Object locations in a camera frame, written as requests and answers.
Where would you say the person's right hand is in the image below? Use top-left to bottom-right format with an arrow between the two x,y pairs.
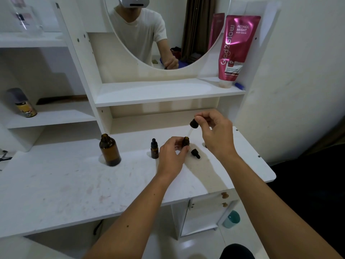
194,109 -> 240,162

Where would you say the person's left hand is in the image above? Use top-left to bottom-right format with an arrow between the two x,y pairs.
157,136 -> 190,182

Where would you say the black dropper with glass pipette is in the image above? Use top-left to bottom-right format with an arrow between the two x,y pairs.
187,118 -> 199,138

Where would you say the large amber glass bottle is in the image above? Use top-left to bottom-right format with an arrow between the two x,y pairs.
99,133 -> 122,167

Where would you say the person's right forearm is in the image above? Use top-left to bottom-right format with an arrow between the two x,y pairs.
224,155 -> 343,259

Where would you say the person's left forearm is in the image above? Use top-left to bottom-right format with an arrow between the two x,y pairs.
83,172 -> 178,259

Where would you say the person's right leg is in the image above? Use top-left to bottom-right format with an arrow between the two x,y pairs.
220,243 -> 255,259

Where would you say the clear perfume bottle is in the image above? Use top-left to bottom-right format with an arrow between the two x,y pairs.
6,0 -> 44,35

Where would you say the white vanity shelf unit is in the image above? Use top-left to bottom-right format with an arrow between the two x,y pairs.
0,0 -> 282,240

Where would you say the teal cup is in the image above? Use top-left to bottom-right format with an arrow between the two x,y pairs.
223,210 -> 241,229

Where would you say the pink lotion tube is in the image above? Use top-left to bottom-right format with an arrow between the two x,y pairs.
217,15 -> 261,89

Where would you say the brown comb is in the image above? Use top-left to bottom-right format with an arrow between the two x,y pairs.
36,95 -> 89,105

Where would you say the round mirror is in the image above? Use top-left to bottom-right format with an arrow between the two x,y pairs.
103,0 -> 232,71

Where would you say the yellow spray can grey cap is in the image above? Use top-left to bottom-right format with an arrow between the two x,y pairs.
6,87 -> 38,118

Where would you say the thin black cord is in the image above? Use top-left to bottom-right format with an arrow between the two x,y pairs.
93,219 -> 104,236

